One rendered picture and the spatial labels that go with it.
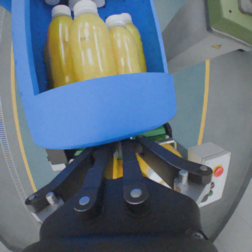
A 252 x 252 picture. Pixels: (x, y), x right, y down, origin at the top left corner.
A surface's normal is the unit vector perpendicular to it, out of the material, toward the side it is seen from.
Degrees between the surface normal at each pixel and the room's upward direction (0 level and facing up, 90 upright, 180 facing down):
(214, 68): 0
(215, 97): 0
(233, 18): 2
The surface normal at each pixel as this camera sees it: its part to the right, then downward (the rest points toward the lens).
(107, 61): 0.68, 0.07
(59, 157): 0.07, 0.22
